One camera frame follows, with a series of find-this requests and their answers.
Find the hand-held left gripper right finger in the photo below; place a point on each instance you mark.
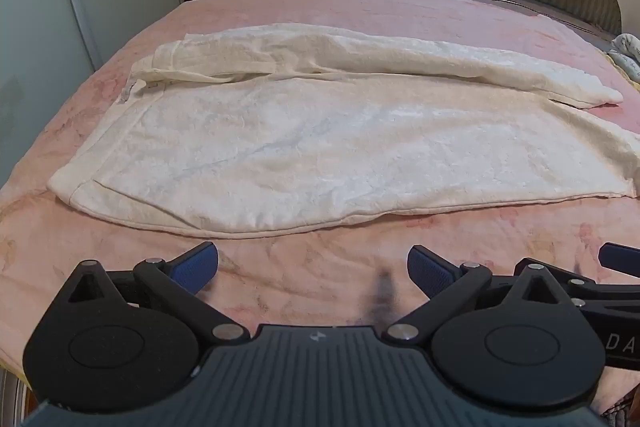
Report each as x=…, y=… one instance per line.
x=428, y=270

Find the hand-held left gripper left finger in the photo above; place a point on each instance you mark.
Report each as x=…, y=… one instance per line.
x=197, y=266

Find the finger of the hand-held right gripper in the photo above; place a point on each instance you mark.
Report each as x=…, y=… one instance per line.
x=570, y=279
x=622, y=259

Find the cream pants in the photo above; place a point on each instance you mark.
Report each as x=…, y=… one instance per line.
x=310, y=147

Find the light printed cloth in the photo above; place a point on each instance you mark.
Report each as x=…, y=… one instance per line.
x=629, y=54

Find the grey pillow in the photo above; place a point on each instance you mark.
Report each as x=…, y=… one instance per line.
x=520, y=4

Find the pink blanket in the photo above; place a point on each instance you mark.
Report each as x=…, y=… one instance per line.
x=310, y=9

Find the pale wardrobe door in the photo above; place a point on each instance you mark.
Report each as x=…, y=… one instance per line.
x=45, y=7

